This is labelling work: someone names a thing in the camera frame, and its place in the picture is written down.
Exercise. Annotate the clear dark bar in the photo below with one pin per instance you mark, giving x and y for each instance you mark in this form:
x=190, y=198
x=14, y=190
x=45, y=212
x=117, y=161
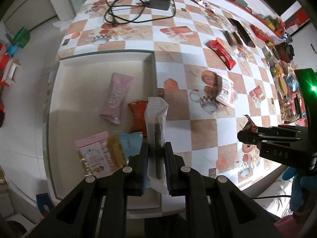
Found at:
x=155, y=118

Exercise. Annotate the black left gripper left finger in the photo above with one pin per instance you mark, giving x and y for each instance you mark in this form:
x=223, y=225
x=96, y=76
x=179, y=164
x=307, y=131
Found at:
x=138, y=175

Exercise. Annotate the red crinkled candy wrapper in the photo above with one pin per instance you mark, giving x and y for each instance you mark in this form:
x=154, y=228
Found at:
x=250, y=125

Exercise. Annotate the red long snack packet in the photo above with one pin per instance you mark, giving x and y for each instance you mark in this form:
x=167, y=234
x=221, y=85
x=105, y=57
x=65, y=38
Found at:
x=222, y=53

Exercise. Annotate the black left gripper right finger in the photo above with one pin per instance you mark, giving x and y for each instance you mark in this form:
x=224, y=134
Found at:
x=173, y=164

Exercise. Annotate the dark wrapped bar far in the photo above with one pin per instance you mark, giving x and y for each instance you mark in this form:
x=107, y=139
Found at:
x=229, y=38

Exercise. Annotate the pink crispy cranberry packet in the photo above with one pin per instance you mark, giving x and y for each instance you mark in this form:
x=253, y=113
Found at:
x=96, y=155

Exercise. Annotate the green plastic bucket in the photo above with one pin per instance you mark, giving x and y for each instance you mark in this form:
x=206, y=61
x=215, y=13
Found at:
x=21, y=38

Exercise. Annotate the yellow snack packet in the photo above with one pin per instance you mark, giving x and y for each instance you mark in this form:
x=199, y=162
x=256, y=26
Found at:
x=115, y=149

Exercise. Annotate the pink long snack packet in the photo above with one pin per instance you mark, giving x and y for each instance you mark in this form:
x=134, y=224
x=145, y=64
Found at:
x=119, y=87

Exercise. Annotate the black power adapter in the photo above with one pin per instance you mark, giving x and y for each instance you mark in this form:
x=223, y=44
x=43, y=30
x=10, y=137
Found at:
x=159, y=4

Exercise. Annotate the black phone on table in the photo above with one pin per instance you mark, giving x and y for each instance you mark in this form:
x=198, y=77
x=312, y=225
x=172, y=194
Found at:
x=242, y=32

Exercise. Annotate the light blue snack packet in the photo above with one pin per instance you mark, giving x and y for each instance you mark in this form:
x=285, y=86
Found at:
x=131, y=143

